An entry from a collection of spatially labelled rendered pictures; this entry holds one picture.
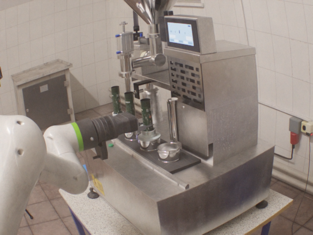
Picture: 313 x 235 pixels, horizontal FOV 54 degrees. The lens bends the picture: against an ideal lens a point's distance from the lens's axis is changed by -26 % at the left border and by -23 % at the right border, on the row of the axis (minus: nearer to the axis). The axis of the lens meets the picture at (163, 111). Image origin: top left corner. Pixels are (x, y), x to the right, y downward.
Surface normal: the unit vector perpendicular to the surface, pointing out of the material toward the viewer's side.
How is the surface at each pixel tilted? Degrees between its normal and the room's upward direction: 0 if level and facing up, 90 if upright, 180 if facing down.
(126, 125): 90
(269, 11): 90
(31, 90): 90
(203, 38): 90
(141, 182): 0
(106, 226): 0
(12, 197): 75
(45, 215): 0
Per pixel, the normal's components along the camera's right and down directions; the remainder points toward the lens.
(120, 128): 0.69, 0.18
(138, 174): -0.09, -0.94
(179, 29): -0.84, 0.25
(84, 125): 0.22, -0.65
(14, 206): 0.84, -0.02
